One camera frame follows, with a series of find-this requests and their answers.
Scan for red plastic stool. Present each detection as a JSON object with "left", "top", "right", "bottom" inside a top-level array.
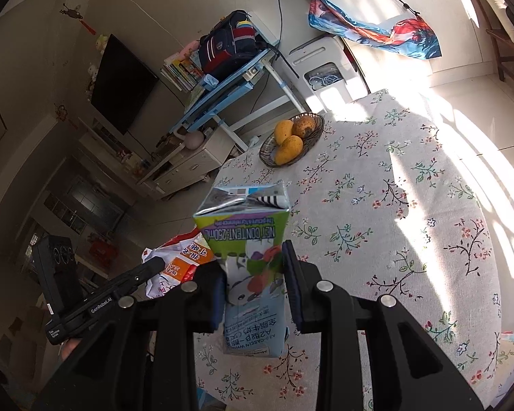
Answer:
[{"left": 86, "top": 240, "right": 116, "bottom": 266}]

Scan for orange and white snack bag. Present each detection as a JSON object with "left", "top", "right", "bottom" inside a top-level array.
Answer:
[{"left": 141, "top": 229, "right": 217, "bottom": 300}]

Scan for black television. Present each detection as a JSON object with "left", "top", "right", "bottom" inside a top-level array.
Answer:
[{"left": 90, "top": 33, "right": 159, "bottom": 135}]

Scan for blue study desk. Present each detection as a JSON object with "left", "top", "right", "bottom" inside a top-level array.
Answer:
[{"left": 171, "top": 43, "right": 307, "bottom": 150}]

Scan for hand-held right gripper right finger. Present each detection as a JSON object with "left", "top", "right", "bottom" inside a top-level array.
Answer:
[{"left": 282, "top": 240, "right": 485, "bottom": 411}]

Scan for green and blue milk carton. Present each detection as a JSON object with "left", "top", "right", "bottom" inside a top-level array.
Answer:
[{"left": 194, "top": 181, "right": 291, "bottom": 358}]

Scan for brown spotted mango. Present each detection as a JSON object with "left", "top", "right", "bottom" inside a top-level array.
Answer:
[{"left": 292, "top": 114, "right": 315, "bottom": 138}]

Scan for pink ceramic jug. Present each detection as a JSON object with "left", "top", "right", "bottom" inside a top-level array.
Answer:
[{"left": 174, "top": 128, "right": 206, "bottom": 150}]

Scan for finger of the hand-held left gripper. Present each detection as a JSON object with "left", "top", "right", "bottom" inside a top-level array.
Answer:
[{"left": 110, "top": 257, "right": 166, "bottom": 299}]

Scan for wooden chair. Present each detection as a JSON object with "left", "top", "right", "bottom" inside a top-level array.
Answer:
[{"left": 486, "top": 4, "right": 514, "bottom": 105}]

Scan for cream television cabinet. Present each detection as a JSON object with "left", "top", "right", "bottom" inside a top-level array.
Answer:
[{"left": 79, "top": 124, "right": 241, "bottom": 200}]

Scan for colourful printed cloth bag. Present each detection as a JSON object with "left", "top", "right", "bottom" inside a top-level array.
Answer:
[{"left": 308, "top": 0, "right": 443, "bottom": 58}]

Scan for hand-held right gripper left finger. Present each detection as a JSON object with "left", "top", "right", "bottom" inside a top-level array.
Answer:
[{"left": 30, "top": 261, "right": 229, "bottom": 411}]

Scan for white floor appliance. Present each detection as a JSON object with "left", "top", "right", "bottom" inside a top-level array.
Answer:
[{"left": 287, "top": 36, "right": 369, "bottom": 112}]

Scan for row of books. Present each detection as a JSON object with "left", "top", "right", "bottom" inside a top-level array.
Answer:
[{"left": 160, "top": 49, "right": 206, "bottom": 92}]

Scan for dark blue and red backpack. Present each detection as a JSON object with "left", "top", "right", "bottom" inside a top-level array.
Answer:
[{"left": 197, "top": 10, "right": 266, "bottom": 78}]

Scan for woven fruit basket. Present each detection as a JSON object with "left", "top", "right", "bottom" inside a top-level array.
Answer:
[{"left": 259, "top": 112, "right": 325, "bottom": 169}]

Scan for yellow mango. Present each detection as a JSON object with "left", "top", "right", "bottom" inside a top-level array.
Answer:
[
  {"left": 274, "top": 120, "right": 294, "bottom": 143},
  {"left": 274, "top": 136, "right": 304, "bottom": 165}
]

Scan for person's left hand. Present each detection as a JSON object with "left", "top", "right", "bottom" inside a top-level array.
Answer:
[{"left": 60, "top": 337, "right": 85, "bottom": 361}]

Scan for black power cable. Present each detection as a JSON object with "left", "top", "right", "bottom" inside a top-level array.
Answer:
[{"left": 257, "top": 0, "right": 303, "bottom": 108}]

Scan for red knot wall ornament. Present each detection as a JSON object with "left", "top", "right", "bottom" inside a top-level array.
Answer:
[
  {"left": 55, "top": 103, "right": 80, "bottom": 131},
  {"left": 60, "top": 3, "right": 97, "bottom": 35}
]

